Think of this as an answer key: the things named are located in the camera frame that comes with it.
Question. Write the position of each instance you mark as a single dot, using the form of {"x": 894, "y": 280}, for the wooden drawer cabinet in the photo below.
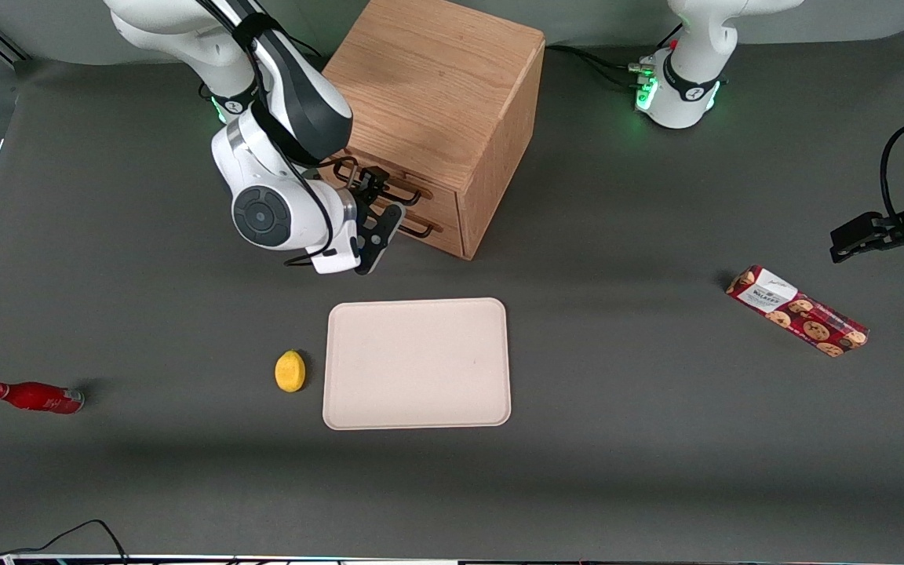
{"x": 436, "y": 78}

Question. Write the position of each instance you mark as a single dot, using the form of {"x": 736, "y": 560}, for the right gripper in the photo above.
{"x": 366, "y": 191}

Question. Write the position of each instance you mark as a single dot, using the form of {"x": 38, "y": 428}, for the red cookie box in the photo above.
{"x": 797, "y": 310}

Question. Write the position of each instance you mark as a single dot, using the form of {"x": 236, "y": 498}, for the beige plastic tray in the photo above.
{"x": 417, "y": 365}

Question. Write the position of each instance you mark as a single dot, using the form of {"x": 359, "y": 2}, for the yellow lemon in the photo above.
{"x": 289, "y": 372}

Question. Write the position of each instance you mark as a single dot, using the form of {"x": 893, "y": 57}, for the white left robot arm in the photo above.
{"x": 691, "y": 71}

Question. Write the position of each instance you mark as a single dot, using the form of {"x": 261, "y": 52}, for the red bottle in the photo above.
{"x": 36, "y": 397}

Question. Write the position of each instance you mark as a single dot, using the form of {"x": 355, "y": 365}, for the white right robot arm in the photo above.
{"x": 279, "y": 212}

